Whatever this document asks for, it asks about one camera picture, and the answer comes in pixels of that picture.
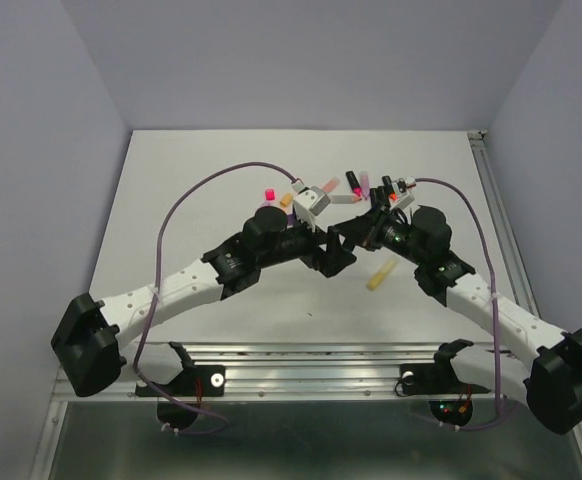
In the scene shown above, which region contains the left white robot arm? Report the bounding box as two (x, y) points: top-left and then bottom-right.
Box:
(51, 207), (356, 397)

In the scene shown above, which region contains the aluminium right rail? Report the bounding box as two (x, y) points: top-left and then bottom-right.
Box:
(467, 131), (539, 314)

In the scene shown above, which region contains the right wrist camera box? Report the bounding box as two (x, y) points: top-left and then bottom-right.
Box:
(388, 177), (419, 213)

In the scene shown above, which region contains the pastel orange pen cap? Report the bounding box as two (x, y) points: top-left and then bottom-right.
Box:
(280, 193), (293, 208)

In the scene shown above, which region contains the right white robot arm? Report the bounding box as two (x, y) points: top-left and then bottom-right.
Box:
(327, 207), (582, 434)

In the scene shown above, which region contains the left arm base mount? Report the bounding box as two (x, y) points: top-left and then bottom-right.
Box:
(133, 341), (230, 437)

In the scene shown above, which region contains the aluminium rail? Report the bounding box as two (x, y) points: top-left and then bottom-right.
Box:
(53, 342), (582, 401)
(467, 131), (539, 314)

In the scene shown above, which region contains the pastel lilac highlighter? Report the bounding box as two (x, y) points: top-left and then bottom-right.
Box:
(359, 171), (370, 199)

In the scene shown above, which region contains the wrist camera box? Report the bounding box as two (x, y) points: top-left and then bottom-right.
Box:
(292, 187), (331, 232)
(388, 177), (419, 213)

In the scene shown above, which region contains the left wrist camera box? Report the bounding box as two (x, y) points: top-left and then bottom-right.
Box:
(292, 187), (331, 232)

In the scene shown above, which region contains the pastel yellow highlighter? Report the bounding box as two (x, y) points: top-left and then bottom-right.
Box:
(366, 257), (399, 291)

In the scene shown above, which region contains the pastel orange highlighter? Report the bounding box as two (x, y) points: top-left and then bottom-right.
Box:
(322, 177), (340, 193)

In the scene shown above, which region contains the clear orange-tip highlighter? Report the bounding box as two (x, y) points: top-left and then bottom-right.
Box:
(329, 194), (361, 205)

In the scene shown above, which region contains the aluminium front rail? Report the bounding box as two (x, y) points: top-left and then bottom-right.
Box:
(53, 342), (582, 401)

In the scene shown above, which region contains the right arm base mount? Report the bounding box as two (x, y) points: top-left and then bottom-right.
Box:
(394, 339), (489, 429)

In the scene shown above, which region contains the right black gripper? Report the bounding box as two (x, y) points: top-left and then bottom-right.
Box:
(334, 201), (426, 266)

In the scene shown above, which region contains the purple black highlighter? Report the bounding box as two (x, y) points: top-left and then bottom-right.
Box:
(369, 188), (379, 209)

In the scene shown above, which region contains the pink black highlighter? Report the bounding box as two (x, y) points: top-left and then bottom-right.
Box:
(345, 170), (365, 200)

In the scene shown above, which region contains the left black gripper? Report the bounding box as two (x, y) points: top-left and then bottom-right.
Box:
(258, 212), (356, 278)

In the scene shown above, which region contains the orange black highlighter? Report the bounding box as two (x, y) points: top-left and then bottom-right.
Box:
(382, 175), (395, 195)

